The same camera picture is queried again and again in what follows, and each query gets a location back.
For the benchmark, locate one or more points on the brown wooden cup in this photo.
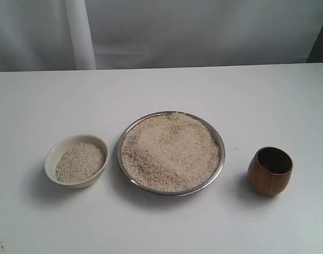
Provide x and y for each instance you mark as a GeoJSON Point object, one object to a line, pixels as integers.
{"type": "Point", "coordinates": [270, 170]}

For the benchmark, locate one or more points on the rice in steel tray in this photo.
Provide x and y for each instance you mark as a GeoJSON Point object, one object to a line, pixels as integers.
{"type": "Point", "coordinates": [172, 152]}

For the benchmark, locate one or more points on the rice in cream bowl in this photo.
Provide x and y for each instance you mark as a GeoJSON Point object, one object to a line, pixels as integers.
{"type": "Point", "coordinates": [79, 163]}

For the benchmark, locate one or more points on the cream ceramic bowl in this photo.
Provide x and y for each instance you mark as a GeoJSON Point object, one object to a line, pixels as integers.
{"type": "Point", "coordinates": [59, 149]}

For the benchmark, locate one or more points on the round steel tray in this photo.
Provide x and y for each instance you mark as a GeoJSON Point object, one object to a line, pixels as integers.
{"type": "Point", "coordinates": [213, 134]}

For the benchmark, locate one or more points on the white backdrop curtain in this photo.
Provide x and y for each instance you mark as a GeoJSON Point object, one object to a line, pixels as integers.
{"type": "Point", "coordinates": [90, 35]}

